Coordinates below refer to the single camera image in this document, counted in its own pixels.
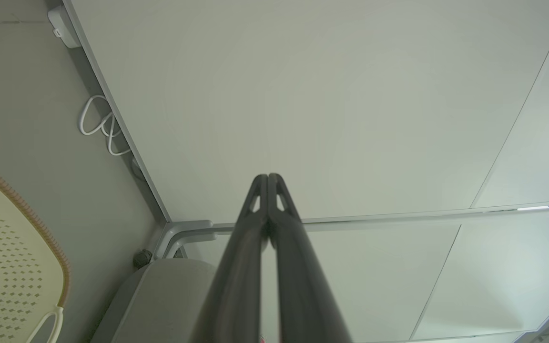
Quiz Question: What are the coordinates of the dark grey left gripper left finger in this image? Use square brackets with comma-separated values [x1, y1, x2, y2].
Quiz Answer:
[190, 174, 269, 343]

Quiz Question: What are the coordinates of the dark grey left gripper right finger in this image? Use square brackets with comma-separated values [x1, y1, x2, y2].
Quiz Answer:
[268, 173, 354, 343]

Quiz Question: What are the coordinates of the grey upholstered seat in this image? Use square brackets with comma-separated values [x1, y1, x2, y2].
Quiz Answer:
[91, 258, 219, 343]

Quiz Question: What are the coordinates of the small dark caster wheel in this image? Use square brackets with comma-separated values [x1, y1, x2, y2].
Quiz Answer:
[133, 249, 153, 269]

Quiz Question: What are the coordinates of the large white partition panel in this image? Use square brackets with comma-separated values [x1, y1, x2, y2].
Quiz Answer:
[62, 0, 549, 224]

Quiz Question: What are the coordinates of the cream perforated laundry basket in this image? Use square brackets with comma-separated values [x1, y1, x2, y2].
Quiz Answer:
[0, 161, 71, 343]

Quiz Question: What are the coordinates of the small white plastic box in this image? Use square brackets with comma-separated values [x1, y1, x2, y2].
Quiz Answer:
[47, 5, 82, 49]

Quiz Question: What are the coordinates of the white partition panel with rail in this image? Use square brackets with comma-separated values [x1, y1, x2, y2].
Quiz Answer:
[154, 200, 549, 343]

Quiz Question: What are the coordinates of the looped white cable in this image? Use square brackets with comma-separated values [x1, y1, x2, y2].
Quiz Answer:
[79, 94, 132, 157]

